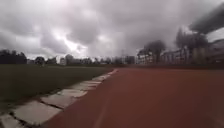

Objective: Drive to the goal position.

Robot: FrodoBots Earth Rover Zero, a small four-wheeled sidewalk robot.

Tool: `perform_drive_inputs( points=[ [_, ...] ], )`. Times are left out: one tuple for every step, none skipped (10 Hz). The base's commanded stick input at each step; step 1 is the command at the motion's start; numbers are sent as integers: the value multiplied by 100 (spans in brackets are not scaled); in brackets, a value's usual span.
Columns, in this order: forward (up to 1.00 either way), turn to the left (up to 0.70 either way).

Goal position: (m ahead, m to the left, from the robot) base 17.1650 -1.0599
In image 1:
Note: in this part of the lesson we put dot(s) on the dark bare tree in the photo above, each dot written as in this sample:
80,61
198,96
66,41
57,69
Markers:
155,48
190,41

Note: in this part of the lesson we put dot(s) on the red running track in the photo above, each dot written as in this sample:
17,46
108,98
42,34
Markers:
156,100

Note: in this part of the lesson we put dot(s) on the row of distant trees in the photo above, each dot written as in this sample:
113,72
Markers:
50,60

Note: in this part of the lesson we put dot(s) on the pale stone slab kerb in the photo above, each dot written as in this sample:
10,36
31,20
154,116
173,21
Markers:
56,100

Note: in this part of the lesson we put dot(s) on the dark low hedge strip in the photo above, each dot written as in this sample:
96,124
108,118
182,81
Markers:
180,66

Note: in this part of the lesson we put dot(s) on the long pale building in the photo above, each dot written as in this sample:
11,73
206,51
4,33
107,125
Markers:
186,55

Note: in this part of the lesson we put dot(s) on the green grass field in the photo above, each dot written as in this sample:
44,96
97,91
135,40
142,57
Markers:
36,78

